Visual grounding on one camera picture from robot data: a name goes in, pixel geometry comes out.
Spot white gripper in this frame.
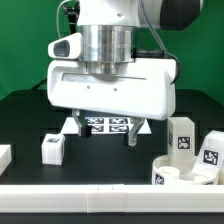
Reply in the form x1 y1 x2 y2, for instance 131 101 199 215
47 33 176 147

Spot black cables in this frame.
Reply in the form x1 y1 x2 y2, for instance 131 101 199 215
31 78 49 91

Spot white left rail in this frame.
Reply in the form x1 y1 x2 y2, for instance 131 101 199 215
0 145 12 176

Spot white marker sheet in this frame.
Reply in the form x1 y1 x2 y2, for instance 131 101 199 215
60 116 152 136

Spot white cable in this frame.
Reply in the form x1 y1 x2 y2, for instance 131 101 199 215
55 0 72 39

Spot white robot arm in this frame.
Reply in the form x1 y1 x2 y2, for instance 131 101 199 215
47 0 203 146

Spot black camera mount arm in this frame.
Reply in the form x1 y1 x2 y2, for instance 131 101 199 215
63 2 80 34

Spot white front rail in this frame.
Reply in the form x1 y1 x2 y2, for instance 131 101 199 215
0 185 224 213

